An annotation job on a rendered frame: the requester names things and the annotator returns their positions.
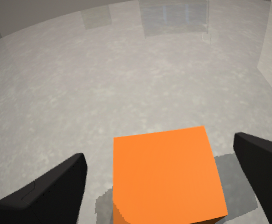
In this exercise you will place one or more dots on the orange block with dark square mark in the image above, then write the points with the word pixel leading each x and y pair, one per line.
pixel 166 177

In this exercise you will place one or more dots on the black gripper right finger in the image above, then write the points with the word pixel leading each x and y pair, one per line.
pixel 255 157

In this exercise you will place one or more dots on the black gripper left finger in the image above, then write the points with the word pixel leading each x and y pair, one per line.
pixel 53 198

